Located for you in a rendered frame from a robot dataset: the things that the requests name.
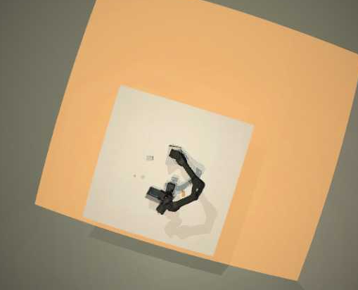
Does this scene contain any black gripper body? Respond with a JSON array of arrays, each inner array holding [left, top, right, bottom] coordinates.
[[165, 183, 175, 197]]

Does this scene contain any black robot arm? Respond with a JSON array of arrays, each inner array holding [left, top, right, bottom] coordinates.
[[156, 149, 205, 215]]

